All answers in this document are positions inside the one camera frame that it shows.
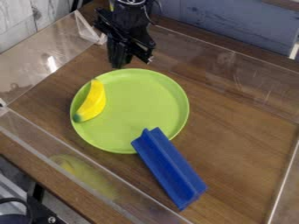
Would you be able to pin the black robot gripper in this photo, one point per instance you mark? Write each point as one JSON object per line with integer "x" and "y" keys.
{"x": 124, "y": 25}

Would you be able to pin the yellow toy banana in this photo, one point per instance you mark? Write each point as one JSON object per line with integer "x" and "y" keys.
{"x": 93, "y": 103}

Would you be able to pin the green round plate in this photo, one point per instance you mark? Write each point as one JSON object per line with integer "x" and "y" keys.
{"x": 144, "y": 100}

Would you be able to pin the blue plastic block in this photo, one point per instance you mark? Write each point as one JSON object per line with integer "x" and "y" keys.
{"x": 172, "y": 171}

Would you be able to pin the clear acrylic enclosure wall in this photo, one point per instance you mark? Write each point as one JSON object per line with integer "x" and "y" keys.
{"x": 240, "y": 139}

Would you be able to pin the black metal table bracket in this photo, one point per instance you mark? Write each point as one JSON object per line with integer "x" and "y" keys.
{"x": 41, "y": 214}

